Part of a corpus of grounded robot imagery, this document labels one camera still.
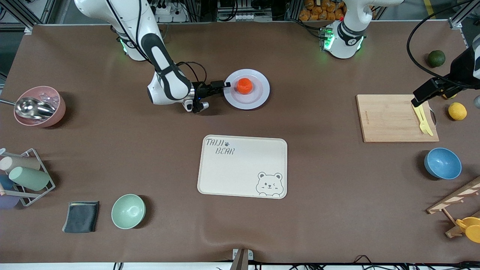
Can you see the white power strip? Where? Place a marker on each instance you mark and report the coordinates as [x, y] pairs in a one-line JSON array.
[[172, 13]]

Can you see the white round plate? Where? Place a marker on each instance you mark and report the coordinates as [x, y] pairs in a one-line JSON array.
[[258, 97]]

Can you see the wooden cutting board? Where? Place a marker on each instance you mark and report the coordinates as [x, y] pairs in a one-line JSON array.
[[386, 120]]

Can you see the bag of orange snacks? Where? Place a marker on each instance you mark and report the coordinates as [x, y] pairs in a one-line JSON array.
[[318, 9]]

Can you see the purple cup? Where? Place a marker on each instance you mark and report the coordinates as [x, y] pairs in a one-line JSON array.
[[8, 201]]

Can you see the metal scoop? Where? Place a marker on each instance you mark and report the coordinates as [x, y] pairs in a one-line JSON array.
[[32, 108]]

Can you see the yellow plastic fork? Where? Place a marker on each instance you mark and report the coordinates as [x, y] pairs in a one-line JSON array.
[[419, 117]]

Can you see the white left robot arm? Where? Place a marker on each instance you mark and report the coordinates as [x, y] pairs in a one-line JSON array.
[[345, 37]]

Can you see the cream tray with bear print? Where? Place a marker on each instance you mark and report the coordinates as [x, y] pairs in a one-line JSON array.
[[240, 168]]

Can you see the metal table clamp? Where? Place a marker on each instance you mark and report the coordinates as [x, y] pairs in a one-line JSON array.
[[242, 258]]

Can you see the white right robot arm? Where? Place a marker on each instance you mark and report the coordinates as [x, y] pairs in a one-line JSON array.
[[165, 75]]

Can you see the beige cup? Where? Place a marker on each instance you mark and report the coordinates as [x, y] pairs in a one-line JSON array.
[[20, 163]]

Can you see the narrow white socket strip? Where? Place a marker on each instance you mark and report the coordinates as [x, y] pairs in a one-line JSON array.
[[234, 17]]

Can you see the pink bowl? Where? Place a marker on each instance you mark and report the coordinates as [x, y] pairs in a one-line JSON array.
[[56, 112]]

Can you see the yellow plastic cup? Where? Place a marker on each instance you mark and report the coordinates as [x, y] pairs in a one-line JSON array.
[[470, 229]]

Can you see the blue bowl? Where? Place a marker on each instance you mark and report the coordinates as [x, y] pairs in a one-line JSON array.
[[442, 163]]

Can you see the yellow lemon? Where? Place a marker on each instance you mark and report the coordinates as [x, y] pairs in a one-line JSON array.
[[450, 96], [457, 111]]

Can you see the pale green cup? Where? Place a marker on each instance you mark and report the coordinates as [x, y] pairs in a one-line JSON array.
[[30, 178]]

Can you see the wooden dish rack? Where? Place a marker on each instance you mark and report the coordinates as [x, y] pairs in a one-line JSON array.
[[455, 197]]

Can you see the yellow plastic knife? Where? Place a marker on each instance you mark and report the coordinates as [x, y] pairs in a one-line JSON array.
[[424, 117]]

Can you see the dark grey folded cloth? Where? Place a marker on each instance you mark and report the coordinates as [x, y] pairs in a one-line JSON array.
[[80, 216]]

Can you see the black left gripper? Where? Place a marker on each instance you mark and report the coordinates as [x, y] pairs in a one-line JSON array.
[[459, 69]]

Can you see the orange fruit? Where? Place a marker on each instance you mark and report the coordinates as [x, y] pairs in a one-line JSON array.
[[244, 86]]

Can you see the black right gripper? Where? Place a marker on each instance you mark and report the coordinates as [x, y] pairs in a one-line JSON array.
[[203, 91]]

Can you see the green lime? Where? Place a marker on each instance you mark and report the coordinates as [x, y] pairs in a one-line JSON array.
[[436, 58]]

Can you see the pale green bowl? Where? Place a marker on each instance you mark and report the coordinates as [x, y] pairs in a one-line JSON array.
[[128, 211]]

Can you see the blue cup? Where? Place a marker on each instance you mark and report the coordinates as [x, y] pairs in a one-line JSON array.
[[5, 182]]

